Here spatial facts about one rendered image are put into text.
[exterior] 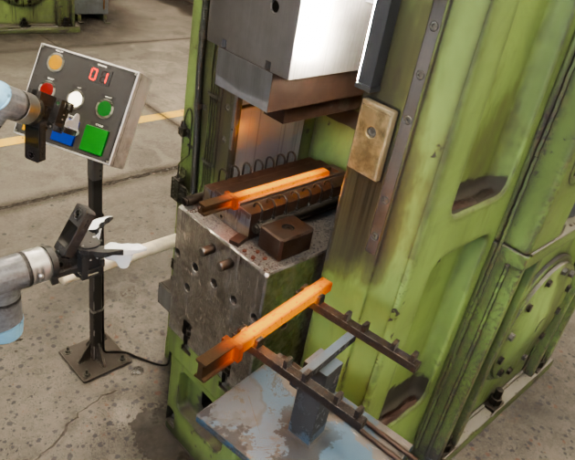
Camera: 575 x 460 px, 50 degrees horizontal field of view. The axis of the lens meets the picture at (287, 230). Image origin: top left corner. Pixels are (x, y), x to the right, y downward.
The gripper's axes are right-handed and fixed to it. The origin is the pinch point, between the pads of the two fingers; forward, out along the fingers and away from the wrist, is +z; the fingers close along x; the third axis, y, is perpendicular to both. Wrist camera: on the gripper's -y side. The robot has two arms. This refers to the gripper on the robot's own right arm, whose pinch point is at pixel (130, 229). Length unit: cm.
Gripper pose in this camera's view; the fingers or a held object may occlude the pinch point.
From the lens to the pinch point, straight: 145.8
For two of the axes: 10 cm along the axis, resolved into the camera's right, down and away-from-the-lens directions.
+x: 6.8, 4.8, -5.6
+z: 7.2, -2.6, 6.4
